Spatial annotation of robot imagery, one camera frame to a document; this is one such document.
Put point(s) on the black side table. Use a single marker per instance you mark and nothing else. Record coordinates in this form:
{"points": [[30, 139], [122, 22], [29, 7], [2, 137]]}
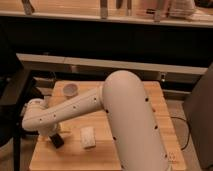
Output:
{"points": [[19, 90]]}

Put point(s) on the black eraser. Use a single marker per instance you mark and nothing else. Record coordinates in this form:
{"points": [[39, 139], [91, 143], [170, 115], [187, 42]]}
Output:
{"points": [[57, 140]]}

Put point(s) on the white sponge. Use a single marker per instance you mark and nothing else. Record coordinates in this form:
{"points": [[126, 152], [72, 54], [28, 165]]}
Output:
{"points": [[88, 137]]}

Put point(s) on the dark cabinet right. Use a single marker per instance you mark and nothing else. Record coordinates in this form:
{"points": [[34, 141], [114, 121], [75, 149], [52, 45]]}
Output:
{"points": [[198, 108]]}

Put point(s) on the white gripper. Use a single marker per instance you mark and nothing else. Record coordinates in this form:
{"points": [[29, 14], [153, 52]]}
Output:
{"points": [[50, 130]]}

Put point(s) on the wooden work table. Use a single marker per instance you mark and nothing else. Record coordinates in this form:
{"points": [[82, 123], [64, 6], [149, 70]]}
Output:
{"points": [[103, 157]]}

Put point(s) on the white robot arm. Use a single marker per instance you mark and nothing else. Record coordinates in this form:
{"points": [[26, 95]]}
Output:
{"points": [[134, 128]]}

